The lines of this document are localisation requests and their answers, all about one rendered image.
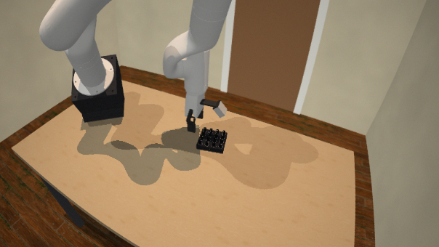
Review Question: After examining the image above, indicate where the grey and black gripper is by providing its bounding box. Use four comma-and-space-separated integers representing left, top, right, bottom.
185, 91, 206, 133

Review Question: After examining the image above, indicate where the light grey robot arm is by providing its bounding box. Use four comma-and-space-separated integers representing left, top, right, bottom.
39, 0, 232, 118

